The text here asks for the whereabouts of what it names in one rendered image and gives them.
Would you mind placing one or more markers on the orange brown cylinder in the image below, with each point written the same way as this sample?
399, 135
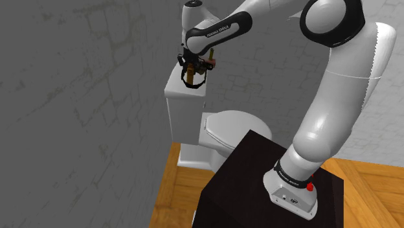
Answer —
190, 77

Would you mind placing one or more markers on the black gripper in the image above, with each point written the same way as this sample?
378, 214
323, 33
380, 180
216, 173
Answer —
195, 62

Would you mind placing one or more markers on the pink holder with olive stick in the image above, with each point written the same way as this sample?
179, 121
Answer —
212, 62

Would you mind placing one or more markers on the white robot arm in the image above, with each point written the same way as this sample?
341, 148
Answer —
334, 104

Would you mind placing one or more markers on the white toilet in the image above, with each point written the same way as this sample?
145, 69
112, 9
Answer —
186, 110

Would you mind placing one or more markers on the dark robot stand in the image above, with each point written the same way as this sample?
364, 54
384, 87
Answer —
240, 189

